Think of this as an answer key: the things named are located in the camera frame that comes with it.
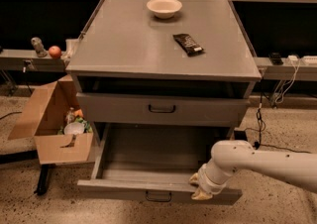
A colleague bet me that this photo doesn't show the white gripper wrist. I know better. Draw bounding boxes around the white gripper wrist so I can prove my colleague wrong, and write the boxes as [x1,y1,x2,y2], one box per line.
[189,164,232,200]

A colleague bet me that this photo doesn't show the grey drawer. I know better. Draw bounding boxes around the grey drawer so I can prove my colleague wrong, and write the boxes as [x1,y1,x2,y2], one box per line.
[78,124,226,204]
[76,93,249,127]

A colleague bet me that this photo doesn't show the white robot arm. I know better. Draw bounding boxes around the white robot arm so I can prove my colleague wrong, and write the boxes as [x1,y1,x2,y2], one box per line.
[189,140,317,200]

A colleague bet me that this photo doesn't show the grey top drawer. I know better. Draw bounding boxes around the grey top drawer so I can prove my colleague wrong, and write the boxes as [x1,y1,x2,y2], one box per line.
[76,93,249,127]

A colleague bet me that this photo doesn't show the grey drawer cabinet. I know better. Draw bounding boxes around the grey drawer cabinet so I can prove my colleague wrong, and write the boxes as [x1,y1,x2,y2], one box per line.
[64,0,263,140]

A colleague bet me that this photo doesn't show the open cardboard box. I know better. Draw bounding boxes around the open cardboard box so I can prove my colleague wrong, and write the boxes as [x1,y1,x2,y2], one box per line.
[9,75,95,165]

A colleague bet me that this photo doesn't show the black power adapter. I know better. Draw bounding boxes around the black power adapter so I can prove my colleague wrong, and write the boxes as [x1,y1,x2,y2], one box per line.
[234,131,248,141]

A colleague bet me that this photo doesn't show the white plastic lid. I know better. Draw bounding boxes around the white plastic lid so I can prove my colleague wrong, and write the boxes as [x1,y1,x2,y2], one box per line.
[63,122,84,135]

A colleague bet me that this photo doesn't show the black snack packet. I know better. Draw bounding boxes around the black snack packet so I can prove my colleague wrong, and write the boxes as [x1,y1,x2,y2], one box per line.
[173,34,204,56]

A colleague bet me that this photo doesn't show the black device on ledge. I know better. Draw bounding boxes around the black device on ledge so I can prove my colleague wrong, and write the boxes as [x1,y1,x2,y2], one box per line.
[268,53,283,65]

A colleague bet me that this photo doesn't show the black table leg base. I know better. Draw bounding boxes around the black table leg base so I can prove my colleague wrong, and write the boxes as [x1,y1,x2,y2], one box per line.
[34,165,55,196]

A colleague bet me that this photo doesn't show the white charger block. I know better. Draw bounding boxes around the white charger block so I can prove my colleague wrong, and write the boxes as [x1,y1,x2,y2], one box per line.
[287,55,299,63]

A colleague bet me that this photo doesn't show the white bowl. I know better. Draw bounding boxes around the white bowl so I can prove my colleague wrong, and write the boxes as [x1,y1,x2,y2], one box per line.
[147,0,182,19]

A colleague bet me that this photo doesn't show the red apple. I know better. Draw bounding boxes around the red apple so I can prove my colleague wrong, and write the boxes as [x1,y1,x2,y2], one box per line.
[49,46,61,58]

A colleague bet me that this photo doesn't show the small grey figurine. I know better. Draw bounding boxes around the small grey figurine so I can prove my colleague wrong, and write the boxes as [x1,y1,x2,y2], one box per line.
[31,37,48,57]

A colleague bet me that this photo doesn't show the black floor cable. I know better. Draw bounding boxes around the black floor cable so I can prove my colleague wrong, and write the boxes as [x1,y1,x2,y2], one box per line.
[251,92,312,155]

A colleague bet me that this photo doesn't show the white cable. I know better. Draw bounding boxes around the white cable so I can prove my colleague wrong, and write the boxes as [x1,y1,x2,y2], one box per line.
[272,57,302,106]

